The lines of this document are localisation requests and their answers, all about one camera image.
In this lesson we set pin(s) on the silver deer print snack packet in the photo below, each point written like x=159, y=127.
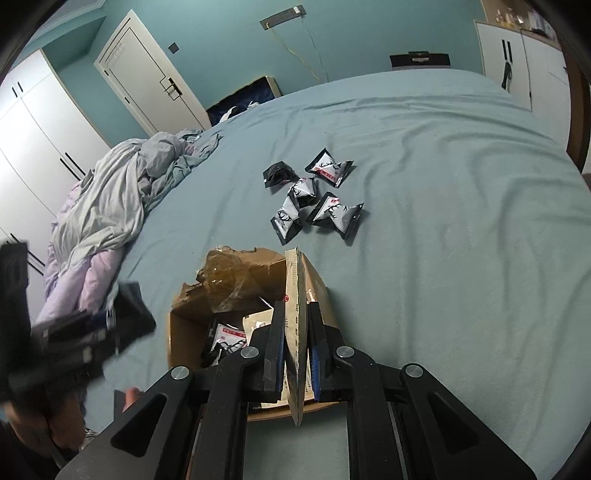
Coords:
x=286, y=221
x=334, y=214
x=228, y=339
x=302, y=191
x=328, y=167

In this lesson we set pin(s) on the beige paper snack bag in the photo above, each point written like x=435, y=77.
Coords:
x=298, y=323

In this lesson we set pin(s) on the white cabinet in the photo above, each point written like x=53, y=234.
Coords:
x=531, y=74

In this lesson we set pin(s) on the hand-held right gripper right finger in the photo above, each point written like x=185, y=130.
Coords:
x=316, y=355

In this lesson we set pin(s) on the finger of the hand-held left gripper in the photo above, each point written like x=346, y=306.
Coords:
x=64, y=364
x=74, y=327

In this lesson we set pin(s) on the person's left hand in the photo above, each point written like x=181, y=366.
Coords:
x=64, y=417

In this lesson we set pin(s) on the white wardrobe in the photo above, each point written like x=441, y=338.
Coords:
x=41, y=138

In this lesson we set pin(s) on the grey wall switch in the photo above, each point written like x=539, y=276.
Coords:
x=174, y=47

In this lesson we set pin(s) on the crumpled clear plastic tape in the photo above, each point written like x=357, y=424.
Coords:
x=226, y=281

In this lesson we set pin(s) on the black gift bag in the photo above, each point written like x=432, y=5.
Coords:
x=420, y=61

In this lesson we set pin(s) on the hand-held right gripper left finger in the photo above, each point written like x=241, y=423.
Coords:
x=274, y=350

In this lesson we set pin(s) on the grey crumpled blanket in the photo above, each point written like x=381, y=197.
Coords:
x=120, y=194

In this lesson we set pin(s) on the brown wooden frame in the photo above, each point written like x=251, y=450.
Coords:
x=579, y=115

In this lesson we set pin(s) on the white room door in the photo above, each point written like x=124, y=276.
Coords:
x=143, y=74

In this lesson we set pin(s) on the brown cardboard box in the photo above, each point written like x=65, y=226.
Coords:
x=182, y=332

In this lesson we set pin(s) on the lilac quilt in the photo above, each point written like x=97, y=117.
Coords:
x=74, y=286

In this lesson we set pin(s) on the assorted small shelf bottles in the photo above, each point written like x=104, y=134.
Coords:
x=526, y=21

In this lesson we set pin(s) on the dark blue framed panel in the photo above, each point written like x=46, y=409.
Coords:
x=244, y=101

